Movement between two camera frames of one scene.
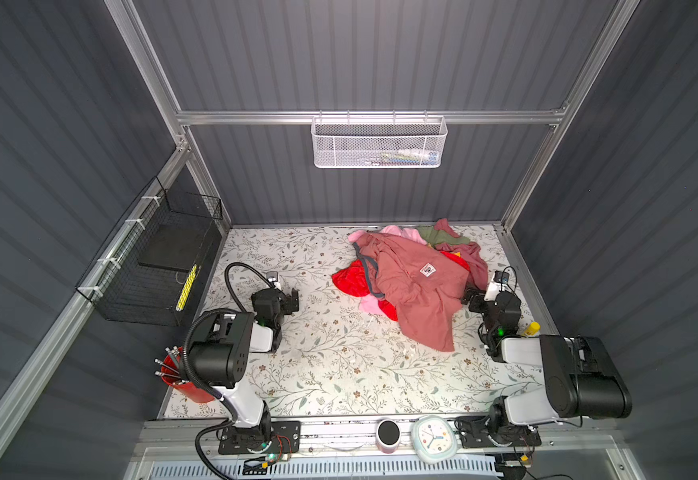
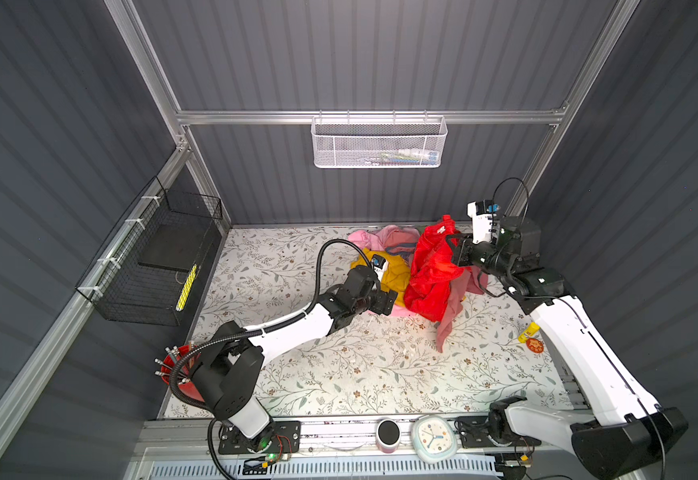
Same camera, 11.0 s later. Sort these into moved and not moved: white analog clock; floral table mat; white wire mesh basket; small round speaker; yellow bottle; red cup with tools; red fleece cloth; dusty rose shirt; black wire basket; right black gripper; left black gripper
Moved: red fleece cloth; dusty rose shirt; left black gripper; right black gripper
Not moved: black wire basket; small round speaker; floral table mat; yellow bottle; white wire mesh basket; red cup with tools; white analog clock
